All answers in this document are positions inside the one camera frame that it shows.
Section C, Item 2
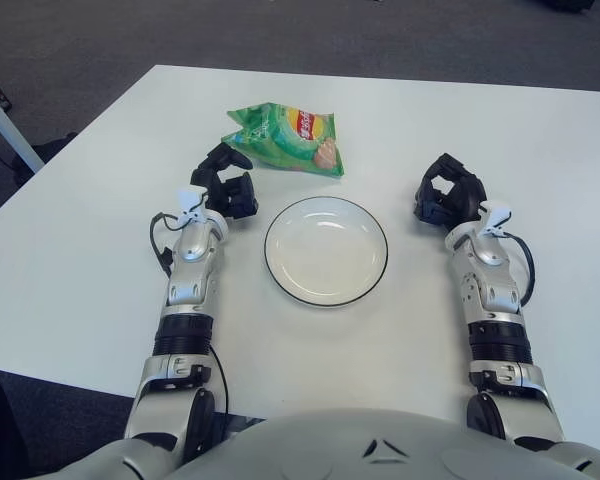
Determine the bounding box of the black left elbow cable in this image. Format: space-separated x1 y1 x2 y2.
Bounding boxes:
207 344 231 416

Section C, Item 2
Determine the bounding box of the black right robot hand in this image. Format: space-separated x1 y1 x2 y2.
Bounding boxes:
412 153 487 227

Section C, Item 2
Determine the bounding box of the white plate with black rim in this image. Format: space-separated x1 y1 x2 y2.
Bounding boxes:
263 196 389 307

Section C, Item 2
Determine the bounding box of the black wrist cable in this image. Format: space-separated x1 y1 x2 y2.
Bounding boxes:
499 230 535 306
149 212 184 276

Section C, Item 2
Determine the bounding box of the green chips snack bag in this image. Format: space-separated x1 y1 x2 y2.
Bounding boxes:
220 101 346 179

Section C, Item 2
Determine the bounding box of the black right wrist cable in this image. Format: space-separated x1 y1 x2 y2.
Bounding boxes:
499 230 535 306

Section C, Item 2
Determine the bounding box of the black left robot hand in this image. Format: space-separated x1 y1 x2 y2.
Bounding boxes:
189 142 259 219

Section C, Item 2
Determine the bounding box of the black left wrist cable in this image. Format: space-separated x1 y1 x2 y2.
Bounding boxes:
149 212 184 276

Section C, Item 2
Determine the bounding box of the grey robot torso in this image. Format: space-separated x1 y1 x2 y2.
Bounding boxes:
74 407 600 480

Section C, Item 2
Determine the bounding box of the white table leg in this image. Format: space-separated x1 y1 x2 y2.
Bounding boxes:
0 79 45 174

